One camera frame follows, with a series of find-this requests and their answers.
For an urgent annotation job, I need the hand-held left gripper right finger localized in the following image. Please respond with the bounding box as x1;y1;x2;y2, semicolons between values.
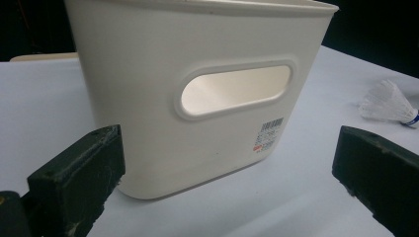
331;124;419;237

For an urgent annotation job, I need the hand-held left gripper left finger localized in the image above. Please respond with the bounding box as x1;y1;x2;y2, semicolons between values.
20;123;126;237

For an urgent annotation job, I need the white feather shuttlecock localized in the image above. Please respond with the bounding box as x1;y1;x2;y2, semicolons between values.
358;79;419;128

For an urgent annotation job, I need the white plastic storage bin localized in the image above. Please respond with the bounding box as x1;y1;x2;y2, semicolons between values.
64;0;340;201

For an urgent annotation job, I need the light wooden table board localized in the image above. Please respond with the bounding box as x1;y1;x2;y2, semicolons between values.
9;51;80;63

